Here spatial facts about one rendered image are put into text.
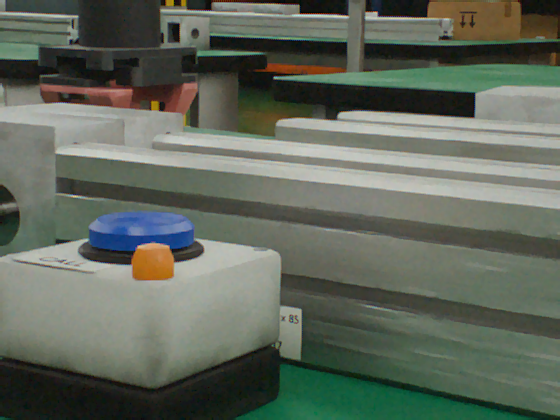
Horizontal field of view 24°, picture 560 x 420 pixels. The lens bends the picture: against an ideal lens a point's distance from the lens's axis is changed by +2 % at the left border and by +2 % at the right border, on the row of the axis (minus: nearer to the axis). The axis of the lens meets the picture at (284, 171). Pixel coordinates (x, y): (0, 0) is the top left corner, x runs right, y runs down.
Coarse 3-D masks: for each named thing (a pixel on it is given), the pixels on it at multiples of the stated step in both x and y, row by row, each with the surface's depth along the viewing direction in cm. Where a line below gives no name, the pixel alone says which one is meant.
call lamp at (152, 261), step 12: (144, 252) 46; (156, 252) 46; (168, 252) 46; (132, 264) 46; (144, 264) 46; (156, 264) 46; (168, 264) 46; (132, 276) 46; (144, 276) 46; (156, 276) 46; (168, 276) 46
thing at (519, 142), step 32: (288, 128) 79; (320, 128) 77; (352, 128) 76; (384, 128) 76; (416, 128) 76; (448, 128) 81; (480, 128) 80; (512, 128) 79; (544, 128) 78; (512, 160) 71; (544, 160) 70
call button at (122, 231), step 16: (96, 224) 50; (112, 224) 49; (128, 224) 49; (144, 224) 49; (160, 224) 49; (176, 224) 49; (192, 224) 50; (96, 240) 49; (112, 240) 49; (128, 240) 48; (144, 240) 48; (160, 240) 49; (176, 240) 49; (192, 240) 50
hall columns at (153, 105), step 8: (160, 0) 865; (168, 0) 871; (176, 0) 877; (184, 0) 883; (160, 8) 866; (168, 8) 871; (176, 8) 877; (184, 8) 883; (152, 104) 870; (160, 104) 874; (184, 120) 893
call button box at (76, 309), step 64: (64, 256) 50; (128, 256) 48; (192, 256) 49; (256, 256) 50; (0, 320) 49; (64, 320) 48; (128, 320) 46; (192, 320) 47; (256, 320) 50; (0, 384) 50; (64, 384) 48; (128, 384) 47; (192, 384) 47; (256, 384) 51
